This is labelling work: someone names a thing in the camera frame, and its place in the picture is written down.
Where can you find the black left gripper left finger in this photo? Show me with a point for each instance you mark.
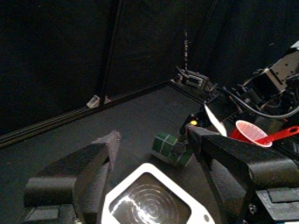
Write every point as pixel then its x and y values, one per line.
pixel 74 169

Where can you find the black cloth curtain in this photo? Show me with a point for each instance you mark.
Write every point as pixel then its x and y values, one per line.
pixel 47 52

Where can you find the red plastic cup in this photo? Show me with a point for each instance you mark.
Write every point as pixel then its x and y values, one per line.
pixel 247 131

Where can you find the black clamp mount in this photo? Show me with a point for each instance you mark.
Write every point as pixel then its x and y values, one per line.
pixel 192 79

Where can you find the black table edge rail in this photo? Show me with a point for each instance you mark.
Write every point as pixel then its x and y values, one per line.
pixel 58 119

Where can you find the white corner bracket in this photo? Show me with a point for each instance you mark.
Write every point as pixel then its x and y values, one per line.
pixel 94 102

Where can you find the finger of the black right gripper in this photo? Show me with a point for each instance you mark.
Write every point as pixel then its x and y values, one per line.
pixel 192 122

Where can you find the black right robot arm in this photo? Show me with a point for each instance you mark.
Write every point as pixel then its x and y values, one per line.
pixel 276 75

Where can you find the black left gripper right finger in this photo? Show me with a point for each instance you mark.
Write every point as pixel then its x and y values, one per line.
pixel 240 163

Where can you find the black vertical frame post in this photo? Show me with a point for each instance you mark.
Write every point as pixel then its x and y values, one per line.
pixel 110 49

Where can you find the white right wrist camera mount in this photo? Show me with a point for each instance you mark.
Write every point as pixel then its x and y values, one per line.
pixel 215 119

